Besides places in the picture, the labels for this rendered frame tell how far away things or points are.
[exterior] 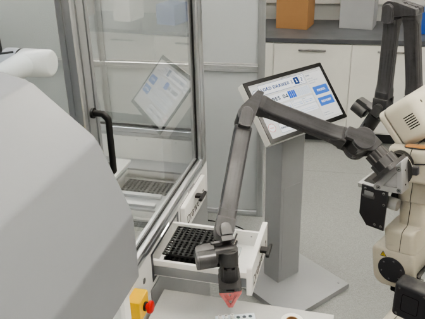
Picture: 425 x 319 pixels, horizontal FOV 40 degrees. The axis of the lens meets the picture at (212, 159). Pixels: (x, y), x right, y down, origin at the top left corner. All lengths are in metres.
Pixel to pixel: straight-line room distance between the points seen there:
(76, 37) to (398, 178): 1.10
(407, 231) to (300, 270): 1.30
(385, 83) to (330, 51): 2.47
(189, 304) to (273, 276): 1.34
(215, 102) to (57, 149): 2.75
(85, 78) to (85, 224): 0.55
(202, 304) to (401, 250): 0.74
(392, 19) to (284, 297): 1.59
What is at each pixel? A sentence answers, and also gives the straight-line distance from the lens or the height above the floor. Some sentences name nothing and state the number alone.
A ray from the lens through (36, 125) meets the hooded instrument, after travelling 0.94.
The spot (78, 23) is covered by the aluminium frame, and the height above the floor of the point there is 1.75.
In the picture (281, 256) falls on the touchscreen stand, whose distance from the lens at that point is 3.17.
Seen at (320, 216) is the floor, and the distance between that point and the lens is 3.95.
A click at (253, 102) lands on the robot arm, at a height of 1.39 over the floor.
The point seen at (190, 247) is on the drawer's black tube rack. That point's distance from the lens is 2.01.
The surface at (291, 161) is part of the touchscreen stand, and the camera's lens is 2.92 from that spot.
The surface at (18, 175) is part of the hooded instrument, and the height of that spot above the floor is 1.66.
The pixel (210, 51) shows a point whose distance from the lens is 3.53.
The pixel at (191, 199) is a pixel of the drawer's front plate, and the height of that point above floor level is 0.92.
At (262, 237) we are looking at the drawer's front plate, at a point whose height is 0.93.
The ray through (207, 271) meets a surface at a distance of 1.93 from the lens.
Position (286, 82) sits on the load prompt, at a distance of 2.81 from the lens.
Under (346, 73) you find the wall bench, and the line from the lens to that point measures 4.83.
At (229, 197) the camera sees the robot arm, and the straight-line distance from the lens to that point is 1.75.
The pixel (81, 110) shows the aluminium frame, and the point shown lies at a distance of 1.39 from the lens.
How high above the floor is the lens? 2.02
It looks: 25 degrees down
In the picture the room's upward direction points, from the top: 1 degrees counter-clockwise
